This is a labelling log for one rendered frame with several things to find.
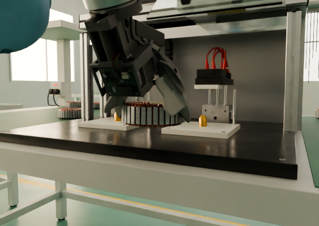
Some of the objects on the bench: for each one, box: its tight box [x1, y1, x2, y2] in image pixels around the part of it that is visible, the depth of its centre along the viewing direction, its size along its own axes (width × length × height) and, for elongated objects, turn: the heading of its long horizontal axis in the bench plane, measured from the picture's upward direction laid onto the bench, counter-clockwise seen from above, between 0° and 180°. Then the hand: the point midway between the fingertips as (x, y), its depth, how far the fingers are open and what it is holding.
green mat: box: [0, 107, 101, 131], centre depth 120 cm, size 94×61×1 cm
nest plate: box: [161, 121, 240, 139], centre depth 66 cm, size 15×15×1 cm
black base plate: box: [0, 114, 298, 180], centre depth 73 cm, size 47×64×2 cm
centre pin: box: [199, 115, 207, 127], centre depth 66 cm, size 2×2×3 cm
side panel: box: [297, 18, 306, 131], centre depth 92 cm, size 28×3×32 cm
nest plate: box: [78, 117, 142, 131], centre depth 76 cm, size 15×15×1 cm
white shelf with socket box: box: [40, 19, 87, 107], centre depth 161 cm, size 35×37×46 cm
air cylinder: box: [202, 104, 233, 124], centre depth 79 cm, size 5×8×6 cm
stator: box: [57, 108, 82, 119], centre depth 112 cm, size 11×11×4 cm
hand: (154, 116), depth 49 cm, fingers closed on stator, 13 cm apart
